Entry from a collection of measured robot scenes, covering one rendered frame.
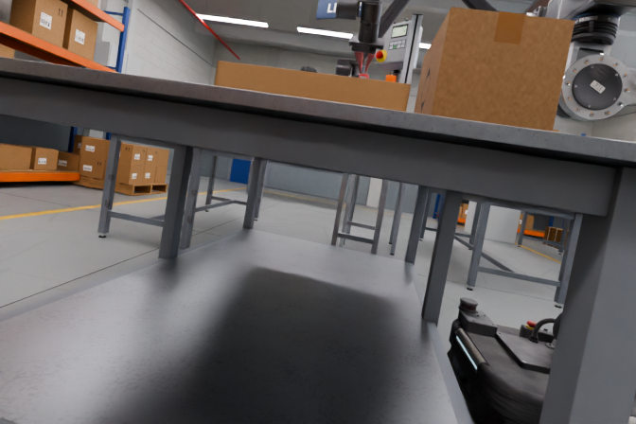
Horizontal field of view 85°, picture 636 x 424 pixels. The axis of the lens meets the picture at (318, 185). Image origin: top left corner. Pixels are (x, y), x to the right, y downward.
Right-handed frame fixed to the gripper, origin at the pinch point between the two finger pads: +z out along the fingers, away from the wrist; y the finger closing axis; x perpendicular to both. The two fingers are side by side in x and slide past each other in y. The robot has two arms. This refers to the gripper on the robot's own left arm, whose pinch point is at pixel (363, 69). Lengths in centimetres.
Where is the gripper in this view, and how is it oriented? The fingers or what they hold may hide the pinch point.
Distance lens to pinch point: 115.4
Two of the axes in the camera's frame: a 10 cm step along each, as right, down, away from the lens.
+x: -2.3, 6.4, -7.4
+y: -9.7, -1.8, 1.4
